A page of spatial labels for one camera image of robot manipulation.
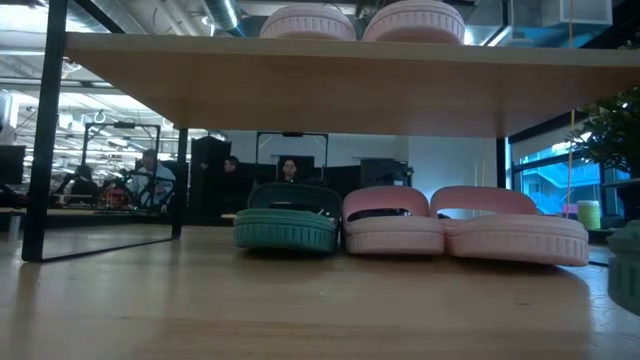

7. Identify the black background monitor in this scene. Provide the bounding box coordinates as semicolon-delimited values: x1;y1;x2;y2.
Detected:
0;144;26;186

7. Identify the thin yellow rope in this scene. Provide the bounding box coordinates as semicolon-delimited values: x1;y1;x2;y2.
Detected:
565;0;576;219

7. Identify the silver round duct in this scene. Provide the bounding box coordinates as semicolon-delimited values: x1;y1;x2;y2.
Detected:
202;0;250;39

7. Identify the green rubber slide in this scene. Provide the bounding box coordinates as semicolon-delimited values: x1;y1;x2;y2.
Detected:
606;219;640;317
232;182;345;255

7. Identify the black background rig frame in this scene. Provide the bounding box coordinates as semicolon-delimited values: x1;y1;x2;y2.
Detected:
255;131;330;184
77;121;162;211

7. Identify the black background machine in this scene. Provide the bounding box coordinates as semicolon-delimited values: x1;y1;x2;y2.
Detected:
359;158;415;189

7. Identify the wooden shelf black metal frame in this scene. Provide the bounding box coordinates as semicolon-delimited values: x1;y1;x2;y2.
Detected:
22;0;640;263

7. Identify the pink rubber slide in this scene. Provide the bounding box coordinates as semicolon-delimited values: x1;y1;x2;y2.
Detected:
258;3;357;41
429;185;591;268
341;185;446;256
361;0;466;45

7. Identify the yellow-green container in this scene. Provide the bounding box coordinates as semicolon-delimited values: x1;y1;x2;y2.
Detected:
577;199;601;231

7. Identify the red background box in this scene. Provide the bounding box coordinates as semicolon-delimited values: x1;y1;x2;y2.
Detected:
102;187;127;209

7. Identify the black partition panel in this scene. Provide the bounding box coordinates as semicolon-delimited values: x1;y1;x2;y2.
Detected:
237;160;280;187

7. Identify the green potted plant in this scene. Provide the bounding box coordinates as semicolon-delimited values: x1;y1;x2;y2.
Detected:
569;84;640;221

